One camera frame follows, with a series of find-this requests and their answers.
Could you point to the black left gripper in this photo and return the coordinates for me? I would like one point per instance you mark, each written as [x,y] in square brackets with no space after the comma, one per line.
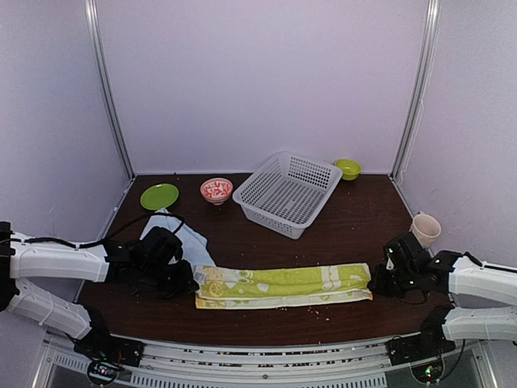
[183,285]

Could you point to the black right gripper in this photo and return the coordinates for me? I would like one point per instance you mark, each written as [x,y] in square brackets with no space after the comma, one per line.
[376,284]

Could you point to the green crocodile pattern towel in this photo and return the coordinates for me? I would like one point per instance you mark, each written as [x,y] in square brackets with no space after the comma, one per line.
[245,289]

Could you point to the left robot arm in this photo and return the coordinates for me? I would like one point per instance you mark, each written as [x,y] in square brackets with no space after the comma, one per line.
[152,263]

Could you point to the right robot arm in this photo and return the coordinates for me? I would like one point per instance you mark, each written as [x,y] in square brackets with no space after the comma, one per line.
[409,266]

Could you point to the light blue towel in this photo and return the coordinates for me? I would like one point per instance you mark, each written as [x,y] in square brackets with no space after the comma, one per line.
[195,250]

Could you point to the green round plate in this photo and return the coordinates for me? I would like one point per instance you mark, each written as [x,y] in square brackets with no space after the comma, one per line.
[159,196]

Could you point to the red white patterned bowl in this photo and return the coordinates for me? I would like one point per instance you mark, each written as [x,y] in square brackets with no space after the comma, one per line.
[216,190]

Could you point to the small lime green bowl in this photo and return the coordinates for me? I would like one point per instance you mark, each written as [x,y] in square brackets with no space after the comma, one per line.
[350,169]

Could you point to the white perforated plastic basket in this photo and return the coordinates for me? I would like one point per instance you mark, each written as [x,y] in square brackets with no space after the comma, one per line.
[287,193]

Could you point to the aluminium front rail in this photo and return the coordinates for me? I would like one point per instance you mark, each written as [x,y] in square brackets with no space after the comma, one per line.
[365,363]

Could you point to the right aluminium corner post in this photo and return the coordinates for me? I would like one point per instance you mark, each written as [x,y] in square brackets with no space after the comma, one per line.
[420,83]

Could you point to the aluminium corner post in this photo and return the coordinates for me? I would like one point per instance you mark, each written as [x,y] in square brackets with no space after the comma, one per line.
[92,20]
[420,83]

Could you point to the left aluminium corner post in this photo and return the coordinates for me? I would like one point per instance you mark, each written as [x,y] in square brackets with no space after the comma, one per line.
[92,20]

